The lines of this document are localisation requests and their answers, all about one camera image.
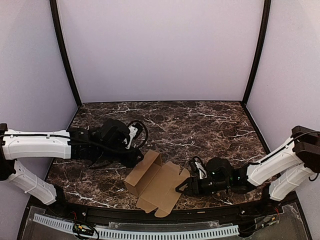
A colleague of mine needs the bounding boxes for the brown cardboard box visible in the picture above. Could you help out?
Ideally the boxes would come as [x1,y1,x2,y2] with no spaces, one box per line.
[124,150,190,218]

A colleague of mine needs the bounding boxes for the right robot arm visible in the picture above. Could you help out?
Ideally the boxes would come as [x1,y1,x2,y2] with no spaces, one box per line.
[175,125,320,202]

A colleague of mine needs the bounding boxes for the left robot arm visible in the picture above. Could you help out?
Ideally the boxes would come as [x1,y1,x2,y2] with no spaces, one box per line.
[0,118,149,206]

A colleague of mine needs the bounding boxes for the small circuit board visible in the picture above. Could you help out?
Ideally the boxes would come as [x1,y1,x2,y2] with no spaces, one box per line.
[72,223,95,236]

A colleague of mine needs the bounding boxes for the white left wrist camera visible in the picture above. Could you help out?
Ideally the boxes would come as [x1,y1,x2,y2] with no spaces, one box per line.
[123,120,149,150]

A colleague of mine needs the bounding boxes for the black front rail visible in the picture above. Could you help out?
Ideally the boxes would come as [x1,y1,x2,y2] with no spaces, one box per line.
[47,201,282,225]

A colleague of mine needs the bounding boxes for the white slotted cable duct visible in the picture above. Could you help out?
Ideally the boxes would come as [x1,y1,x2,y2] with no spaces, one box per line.
[32,213,240,240]

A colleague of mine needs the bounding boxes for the left black frame post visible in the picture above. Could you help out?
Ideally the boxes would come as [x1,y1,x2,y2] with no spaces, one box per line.
[49,0,82,108]

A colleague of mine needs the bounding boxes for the black frame post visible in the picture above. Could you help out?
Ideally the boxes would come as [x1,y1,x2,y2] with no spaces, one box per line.
[241,0,272,108]
[49,0,82,108]

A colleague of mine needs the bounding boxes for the right black frame post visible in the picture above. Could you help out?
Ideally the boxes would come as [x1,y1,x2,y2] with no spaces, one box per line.
[241,0,272,108]

